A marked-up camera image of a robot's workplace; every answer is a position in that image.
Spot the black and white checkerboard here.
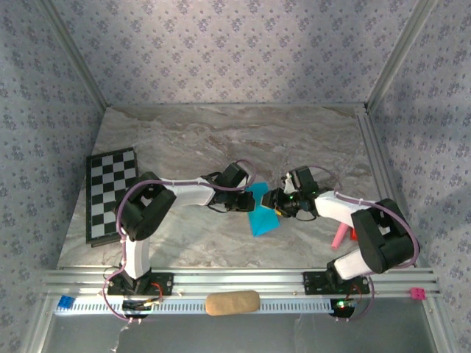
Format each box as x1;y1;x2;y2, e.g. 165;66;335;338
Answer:
85;146;141;248

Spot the aluminium frame post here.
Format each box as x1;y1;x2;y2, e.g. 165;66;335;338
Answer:
36;0;110;110
366;0;439;111

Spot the black controller board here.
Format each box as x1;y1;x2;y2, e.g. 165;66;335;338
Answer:
121;299;154;319
329;298;358;319

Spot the tan cork block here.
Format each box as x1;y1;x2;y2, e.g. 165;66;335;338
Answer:
205;290;261;316

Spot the white slotted cable duct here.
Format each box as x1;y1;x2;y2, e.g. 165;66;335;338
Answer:
54;296;356;316

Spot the long aluminium mounting rail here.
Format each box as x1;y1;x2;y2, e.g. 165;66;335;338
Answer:
36;268;442;299

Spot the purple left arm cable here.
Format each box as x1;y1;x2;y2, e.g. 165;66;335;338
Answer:
101;158;258;324

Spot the aluminium side rail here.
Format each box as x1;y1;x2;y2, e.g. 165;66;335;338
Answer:
355;104;417;266

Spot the pink cylinder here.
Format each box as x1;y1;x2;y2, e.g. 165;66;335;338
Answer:
330;224;349;250

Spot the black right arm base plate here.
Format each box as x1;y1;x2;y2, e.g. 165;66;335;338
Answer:
302;271;371;296

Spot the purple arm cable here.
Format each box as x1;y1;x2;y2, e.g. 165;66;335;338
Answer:
101;158;258;324
311;165;421;324

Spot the blue paper sheet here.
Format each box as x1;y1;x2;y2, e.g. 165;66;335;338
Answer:
244;182;283;238

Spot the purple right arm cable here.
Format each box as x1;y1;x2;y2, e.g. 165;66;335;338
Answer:
311;165;421;324

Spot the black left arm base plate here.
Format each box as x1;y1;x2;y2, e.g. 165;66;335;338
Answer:
107;272;174;296

